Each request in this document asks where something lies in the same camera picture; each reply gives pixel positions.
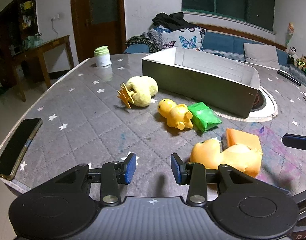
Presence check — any grey cardboard box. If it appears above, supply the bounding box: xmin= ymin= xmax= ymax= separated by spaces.
xmin=141 ymin=47 xmax=261 ymax=118

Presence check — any dark window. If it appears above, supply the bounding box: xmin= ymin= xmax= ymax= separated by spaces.
xmin=181 ymin=0 xmax=276 ymax=32

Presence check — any black flat strip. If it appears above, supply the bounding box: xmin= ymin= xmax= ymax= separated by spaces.
xmin=277 ymin=69 xmax=302 ymax=87

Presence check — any dark wooden shelf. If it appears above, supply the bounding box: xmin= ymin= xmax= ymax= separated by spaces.
xmin=0 ymin=0 xmax=39 ymax=60

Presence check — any green soft packet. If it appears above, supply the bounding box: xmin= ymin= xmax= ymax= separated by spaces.
xmin=187 ymin=102 xmax=223 ymax=133

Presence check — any orange squishy duck toy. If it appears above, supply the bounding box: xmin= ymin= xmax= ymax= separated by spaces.
xmin=190 ymin=140 xmax=262 ymax=178

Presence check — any grey cushion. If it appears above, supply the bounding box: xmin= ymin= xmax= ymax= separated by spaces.
xmin=243 ymin=42 xmax=280 ymax=64

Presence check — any panda plush toy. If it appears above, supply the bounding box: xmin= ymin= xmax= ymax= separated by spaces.
xmin=286 ymin=46 xmax=299 ymax=64

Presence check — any yellow plush duck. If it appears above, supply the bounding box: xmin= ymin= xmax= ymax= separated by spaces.
xmin=117 ymin=76 xmax=159 ymax=110

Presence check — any grey star-print table cover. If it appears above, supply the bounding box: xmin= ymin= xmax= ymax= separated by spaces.
xmin=0 ymin=52 xmax=306 ymax=200

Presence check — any black clothes pile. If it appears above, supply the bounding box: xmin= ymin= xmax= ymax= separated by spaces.
xmin=152 ymin=12 xmax=197 ymax=32

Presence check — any blue sofa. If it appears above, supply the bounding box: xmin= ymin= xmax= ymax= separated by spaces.
xmin=124 ymin=25 xmax=306 ymax=92

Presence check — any wooden side table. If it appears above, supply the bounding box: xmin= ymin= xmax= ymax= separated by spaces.
xmin=9 ymin=35 xmax=75 ymax=103

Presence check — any white jar with green lid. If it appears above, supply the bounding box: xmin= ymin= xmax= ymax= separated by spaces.
xmin=94 ymin=45 xmax=111 ymax=67

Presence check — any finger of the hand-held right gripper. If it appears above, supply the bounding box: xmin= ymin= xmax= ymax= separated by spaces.
xmin=282 ymin=133 xmax=306 ymax=152
xmin=292 ymin=184 xmax=306 ymax=207

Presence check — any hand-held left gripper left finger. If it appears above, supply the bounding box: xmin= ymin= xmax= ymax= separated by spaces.
xmin=43 ymin=152 xmax=137 ymax=207

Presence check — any black smartphone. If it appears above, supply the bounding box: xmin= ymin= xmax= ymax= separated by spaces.
xmin=0 ymin=118 xmax=43 ymax=180

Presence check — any orange plush toy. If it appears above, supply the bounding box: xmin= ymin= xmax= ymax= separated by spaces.
xmin=296 ymin=55 xmax=306 ymax=71

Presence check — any yellow plastic bear toy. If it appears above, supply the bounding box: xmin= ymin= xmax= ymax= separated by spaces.
xmin=157 ymin=99 xmax=194 ymax=130

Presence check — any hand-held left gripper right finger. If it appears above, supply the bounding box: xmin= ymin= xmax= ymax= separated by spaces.
xmin=171 ymin=153 xmax=271 ymax=207

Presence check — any green plastic bag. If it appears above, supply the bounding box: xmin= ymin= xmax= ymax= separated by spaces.
xmin=23 ymin=33 xmax=42 ymax=50

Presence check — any plaid clothes pile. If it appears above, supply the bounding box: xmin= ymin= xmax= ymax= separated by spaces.
xmin=126 ymin=31 xmax=164 ymax=53

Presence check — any butterfly-print pillow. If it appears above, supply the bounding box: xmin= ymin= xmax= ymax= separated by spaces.
xmin=153 ymin=26 xmax=206 ymax=52

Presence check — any brown wooden door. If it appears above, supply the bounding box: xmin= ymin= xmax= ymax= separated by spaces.
xmin=70 ymin=0 xmax=126 ymax=63

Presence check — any round white hot plate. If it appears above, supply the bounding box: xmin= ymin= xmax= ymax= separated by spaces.
xmin=213 ymin=85 xmax=279 ymax=123

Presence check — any artificial flower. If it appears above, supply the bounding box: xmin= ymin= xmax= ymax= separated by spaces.
xmin=285 ymin=22 xmax=295 ymax=46

